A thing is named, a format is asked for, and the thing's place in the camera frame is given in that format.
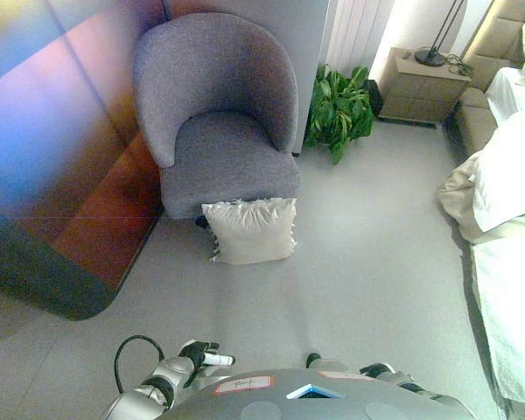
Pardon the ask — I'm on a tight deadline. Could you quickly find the beige nightstand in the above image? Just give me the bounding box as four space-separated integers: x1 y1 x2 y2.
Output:
378 46 473 123

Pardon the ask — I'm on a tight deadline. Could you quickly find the white fringed throw pillow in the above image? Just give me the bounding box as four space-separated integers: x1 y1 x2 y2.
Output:
200 197 298 265

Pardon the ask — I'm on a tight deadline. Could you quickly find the grey robot torso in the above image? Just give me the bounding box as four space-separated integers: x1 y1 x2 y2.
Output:
164 368 480 420

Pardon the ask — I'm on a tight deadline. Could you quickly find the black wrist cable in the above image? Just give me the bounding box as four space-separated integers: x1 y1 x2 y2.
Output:
115 334 166 395

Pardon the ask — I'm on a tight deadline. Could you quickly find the dark cable on nightstand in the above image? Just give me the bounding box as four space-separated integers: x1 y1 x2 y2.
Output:
444 52 473 76

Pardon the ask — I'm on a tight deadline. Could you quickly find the beige blanket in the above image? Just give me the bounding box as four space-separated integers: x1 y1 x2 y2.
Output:
437 152 482 244

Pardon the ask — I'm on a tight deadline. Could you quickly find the silver right robot leg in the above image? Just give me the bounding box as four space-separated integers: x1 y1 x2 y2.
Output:
305 352 347 374

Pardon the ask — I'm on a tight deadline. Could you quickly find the black bin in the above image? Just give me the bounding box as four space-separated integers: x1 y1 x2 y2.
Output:
363 78 384 118

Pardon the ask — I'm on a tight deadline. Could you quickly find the green leafy potted plant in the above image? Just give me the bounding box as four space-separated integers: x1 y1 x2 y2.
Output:
304 64 376 166

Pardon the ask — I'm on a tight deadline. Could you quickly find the white duvet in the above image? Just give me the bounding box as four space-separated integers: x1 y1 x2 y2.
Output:
463 65 525 233

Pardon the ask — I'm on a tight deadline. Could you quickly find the dark brown wooden table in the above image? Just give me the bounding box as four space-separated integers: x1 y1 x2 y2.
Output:
0 0 170 323

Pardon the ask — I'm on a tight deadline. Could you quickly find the grey fabric armchair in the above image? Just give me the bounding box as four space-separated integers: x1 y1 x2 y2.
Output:
132 11 302 227

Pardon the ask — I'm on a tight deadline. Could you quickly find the black floor lamp base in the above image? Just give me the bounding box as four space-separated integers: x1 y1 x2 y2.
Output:
414 0 467 68

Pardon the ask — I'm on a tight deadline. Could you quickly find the beige upholstered bed frame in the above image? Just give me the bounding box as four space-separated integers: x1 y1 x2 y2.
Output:
445 0 525 161

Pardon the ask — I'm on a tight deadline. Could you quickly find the white curtain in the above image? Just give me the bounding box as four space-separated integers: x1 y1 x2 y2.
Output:
323 0 397 80

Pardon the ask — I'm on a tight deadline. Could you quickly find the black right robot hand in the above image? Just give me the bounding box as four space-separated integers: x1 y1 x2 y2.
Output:
359 361 396 378

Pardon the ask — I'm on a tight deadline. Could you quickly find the white bed sheet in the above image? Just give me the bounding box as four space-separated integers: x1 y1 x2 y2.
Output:
467 209 525 406

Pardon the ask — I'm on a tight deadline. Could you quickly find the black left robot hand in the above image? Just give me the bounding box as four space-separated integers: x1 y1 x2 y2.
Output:
178 339 236 374

